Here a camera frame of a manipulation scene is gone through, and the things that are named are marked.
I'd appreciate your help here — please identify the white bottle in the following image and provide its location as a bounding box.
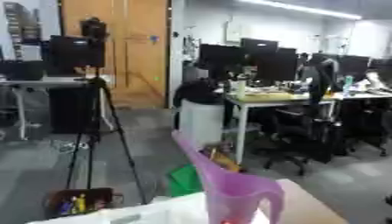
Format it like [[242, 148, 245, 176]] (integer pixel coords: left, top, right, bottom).
[[234, 78, 249, 101]]

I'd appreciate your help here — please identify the black cabinet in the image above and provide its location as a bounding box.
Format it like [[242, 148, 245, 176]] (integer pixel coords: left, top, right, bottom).
[[47, 85, 103, 135]]

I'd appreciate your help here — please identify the translucent purple plastic pitcher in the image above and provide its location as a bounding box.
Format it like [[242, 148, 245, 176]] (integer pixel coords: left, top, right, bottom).
[[170, 130, 287, 224]]

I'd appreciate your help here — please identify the black office chair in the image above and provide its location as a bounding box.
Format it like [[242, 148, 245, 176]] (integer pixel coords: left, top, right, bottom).
[[255, 58, 351, 177]]

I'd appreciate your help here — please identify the black bag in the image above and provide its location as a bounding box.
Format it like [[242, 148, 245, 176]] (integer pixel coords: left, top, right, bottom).
[[171, 78, 227, 106]]

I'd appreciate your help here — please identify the brown box with toys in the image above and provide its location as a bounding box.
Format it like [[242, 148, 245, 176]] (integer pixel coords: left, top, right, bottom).
[[44, 187, 118, 219]]

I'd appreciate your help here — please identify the white waste bin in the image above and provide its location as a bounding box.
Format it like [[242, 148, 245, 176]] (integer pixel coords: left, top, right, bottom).
[[178, 98, 227, 151]]

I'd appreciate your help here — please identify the black computer monitor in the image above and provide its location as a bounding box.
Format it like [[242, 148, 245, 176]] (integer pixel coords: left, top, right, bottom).
[[338, 54, 371, 83], [47, 35, 108, 75], [196, 43, 249, 81], [239, 38, 300, 86]]

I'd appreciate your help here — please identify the black camera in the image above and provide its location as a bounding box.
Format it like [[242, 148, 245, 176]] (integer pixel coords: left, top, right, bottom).
[[80, 17, 110, 41]]

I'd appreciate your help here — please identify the wooden door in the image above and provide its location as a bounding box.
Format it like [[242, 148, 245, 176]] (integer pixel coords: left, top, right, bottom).
[[59, 0, 171, 109]]

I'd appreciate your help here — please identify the white office desk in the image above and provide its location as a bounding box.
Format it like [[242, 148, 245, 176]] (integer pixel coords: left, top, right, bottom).
[[223, 89, 392, 165]]

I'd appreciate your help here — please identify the yellow orange toy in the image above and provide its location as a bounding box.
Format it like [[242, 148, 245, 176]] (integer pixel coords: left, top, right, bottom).
[[202, 143, 242, 173]]

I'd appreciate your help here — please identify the green bag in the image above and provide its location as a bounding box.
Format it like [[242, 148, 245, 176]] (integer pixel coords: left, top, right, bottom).
[[164, 163, 206, 198]]

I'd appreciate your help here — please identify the black camera tripod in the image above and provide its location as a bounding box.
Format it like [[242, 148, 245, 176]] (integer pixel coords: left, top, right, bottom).
[[64, 67, 151, 206]]

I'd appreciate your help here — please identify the ceiling light strip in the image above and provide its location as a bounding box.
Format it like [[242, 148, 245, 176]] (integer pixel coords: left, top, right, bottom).
[[237, 0, 365, 21]]

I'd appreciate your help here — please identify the grey storage shelf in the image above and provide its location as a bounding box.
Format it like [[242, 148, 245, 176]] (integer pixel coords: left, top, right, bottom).
[[1, 1, 43, 61]]

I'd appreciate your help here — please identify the green bottle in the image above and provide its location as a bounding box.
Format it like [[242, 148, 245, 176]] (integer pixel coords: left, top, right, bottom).
[[341, 74, 355, 97]]

